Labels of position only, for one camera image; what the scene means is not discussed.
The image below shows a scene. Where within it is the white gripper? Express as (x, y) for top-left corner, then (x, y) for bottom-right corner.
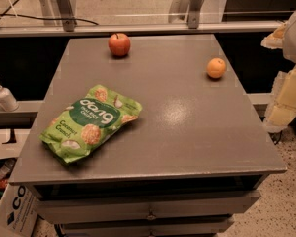
(260, 11), (296, 133)

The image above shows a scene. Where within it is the orange fruit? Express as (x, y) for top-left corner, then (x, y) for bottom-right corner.
(206, 58), (226, 79)

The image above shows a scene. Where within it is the grey side shelf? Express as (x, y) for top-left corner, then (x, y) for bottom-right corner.
(0, 99), (45, 128)

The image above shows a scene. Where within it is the red apple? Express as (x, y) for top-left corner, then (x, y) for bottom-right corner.
(108, 33), (130, 57)

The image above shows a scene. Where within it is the white pump bottle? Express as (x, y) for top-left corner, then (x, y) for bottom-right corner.
(0, 84), (19, 112)

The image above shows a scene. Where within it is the left metal bracket post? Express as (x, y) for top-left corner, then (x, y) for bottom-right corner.
(56, 0), (76, 32)

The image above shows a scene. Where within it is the white cardboard box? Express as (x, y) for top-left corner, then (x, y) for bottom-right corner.
(0, 185), (37, 237)

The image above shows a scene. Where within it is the metal bracket post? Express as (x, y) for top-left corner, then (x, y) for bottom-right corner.
(56, 0), (76, 32)
(187, 0), (203, 29)

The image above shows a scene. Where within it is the right metal bracket post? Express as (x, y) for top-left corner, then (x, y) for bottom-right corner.
(187, 0), (203, 29)

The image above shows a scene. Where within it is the grey upper drawer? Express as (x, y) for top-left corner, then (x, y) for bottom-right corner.
(36, 190), (260, 224)

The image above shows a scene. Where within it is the grey lower drawer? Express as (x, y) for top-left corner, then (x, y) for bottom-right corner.
(62, 216), (234, 237)

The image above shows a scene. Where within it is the metal frame rail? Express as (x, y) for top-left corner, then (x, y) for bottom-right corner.
(0, 21), (283, 38)

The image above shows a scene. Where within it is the grey drawer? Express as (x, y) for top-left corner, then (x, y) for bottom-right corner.
(62, 216), (234, 237)
(36, 190), (260, 224)

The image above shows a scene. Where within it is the green rice chip bag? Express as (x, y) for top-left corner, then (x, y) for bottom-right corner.
(39, 85), (142, 164)

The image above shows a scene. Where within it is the black cable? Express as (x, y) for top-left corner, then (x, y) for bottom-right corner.
(0, 0), (100, 27)

